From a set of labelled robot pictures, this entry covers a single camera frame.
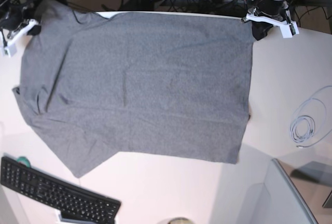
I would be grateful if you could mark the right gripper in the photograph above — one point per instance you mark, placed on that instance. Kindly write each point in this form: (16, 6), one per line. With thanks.
(14, 24)

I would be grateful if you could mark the green tape roll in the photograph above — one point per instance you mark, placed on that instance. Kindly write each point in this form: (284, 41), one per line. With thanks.
(24, 161)

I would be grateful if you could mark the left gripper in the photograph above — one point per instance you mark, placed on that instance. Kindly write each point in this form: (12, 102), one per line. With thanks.
(264, 14)

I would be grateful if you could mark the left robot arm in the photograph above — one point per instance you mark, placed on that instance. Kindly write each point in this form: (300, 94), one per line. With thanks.
(266, 14)

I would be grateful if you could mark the round tan lid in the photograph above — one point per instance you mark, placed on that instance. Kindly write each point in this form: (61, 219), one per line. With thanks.
(180, 220)

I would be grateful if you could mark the grey t-shirt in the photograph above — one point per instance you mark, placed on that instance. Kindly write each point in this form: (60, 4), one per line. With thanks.
(160, 84)

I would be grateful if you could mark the grey monitor edge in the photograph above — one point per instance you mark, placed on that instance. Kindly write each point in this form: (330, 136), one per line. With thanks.
(287, 201)

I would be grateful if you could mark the black keyboard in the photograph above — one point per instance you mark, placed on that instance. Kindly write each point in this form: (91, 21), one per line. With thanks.
(67, 198)

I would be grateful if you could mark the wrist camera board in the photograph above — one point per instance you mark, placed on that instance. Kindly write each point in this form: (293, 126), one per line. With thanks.
(9, 51)
(289, 30)

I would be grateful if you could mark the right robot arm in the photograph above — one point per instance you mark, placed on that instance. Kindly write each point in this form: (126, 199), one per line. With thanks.
(26, 6)

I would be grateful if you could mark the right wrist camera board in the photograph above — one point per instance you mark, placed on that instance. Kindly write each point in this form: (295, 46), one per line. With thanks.
(9, 51)

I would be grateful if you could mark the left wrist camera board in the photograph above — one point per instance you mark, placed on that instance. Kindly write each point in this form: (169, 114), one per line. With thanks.
(289, 30)

